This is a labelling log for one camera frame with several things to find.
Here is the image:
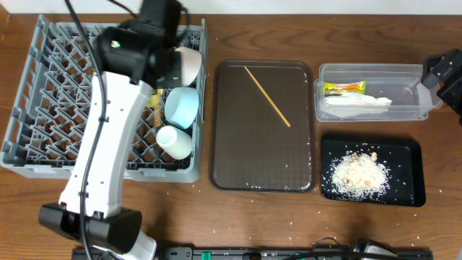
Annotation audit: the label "clear plastic waste bin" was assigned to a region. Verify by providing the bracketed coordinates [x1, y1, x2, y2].
[313, 64, 443, 121]

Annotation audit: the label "black waste tray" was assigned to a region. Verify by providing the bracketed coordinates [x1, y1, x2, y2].
[321, 133, 426, 207]

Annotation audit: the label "white paper cup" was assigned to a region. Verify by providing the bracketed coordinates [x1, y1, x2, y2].
[156, 126, 193, 160]

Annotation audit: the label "grey plastic dishwasher rack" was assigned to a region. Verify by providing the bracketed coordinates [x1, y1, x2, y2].
[1, 15, 204, 183]

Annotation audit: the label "rice and food scraps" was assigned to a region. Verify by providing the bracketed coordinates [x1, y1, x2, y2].
[326, 152, 391, 202]

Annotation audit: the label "yellow plastic plate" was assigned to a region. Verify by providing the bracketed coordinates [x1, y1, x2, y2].
[147, 89, 164, 108]

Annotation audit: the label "white bowl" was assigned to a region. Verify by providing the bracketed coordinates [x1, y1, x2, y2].
[175, 46, 202, 87]

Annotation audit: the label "white napkin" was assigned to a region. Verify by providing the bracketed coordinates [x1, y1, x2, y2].
[321, 92, 392, 118]

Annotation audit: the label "green yellow snack wrapper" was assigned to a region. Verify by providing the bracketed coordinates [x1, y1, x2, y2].
[323, 81, 367, 96]

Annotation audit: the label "light blue bowl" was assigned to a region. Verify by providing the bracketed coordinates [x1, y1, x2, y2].
[165, 87, 199, 129]

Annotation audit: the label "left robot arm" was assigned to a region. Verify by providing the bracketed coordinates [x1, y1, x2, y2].
[38, 25, 184, 259]

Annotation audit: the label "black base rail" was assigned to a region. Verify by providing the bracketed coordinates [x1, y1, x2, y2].
[154, 245, 434, 260]

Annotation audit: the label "wooden chopstick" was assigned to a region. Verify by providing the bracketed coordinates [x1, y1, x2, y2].
[243, 66, 292, 128]
[154, 106, 162, 127]

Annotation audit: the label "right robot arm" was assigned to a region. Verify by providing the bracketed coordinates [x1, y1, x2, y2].
[421, 48, 461, 124]

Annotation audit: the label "dark brown serving tray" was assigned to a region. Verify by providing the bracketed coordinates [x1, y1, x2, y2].
[209, 60, 318, 193]

